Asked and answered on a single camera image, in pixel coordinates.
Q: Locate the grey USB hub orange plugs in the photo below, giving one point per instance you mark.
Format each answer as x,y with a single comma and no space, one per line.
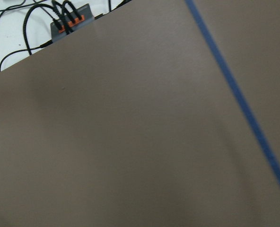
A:
86,18

